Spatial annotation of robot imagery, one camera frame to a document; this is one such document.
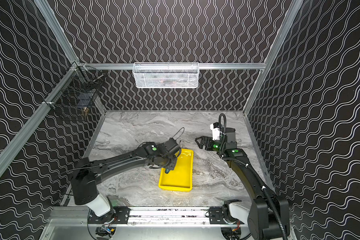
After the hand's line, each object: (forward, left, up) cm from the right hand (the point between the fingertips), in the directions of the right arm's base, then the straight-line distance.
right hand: (203, 140), depth 83 cm
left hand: (-14, +14, -4) cm, 20 cm away
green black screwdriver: (-16, +20, -5) cm, 26 cm away
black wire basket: (+30, +80, +12) cm, 86 cm away
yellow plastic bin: (-16, +13, -16) cm, 26 cm away
